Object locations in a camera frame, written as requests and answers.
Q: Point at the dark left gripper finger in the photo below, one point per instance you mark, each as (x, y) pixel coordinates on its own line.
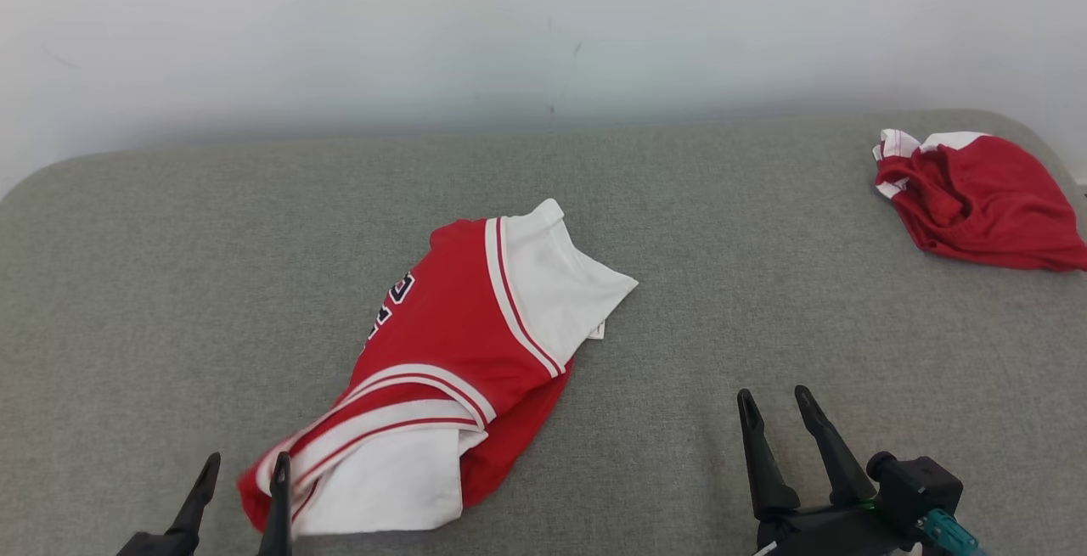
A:
(278, 513)
(197, 501)

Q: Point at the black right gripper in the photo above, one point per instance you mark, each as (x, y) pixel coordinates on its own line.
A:
(824, 532)

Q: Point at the red and white jersey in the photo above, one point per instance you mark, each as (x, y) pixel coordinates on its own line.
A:
(450, 344)

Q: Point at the red basketball shorts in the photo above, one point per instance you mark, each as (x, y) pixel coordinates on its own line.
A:
(985, 199)

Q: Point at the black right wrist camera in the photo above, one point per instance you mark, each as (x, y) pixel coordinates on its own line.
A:
(921, 484)

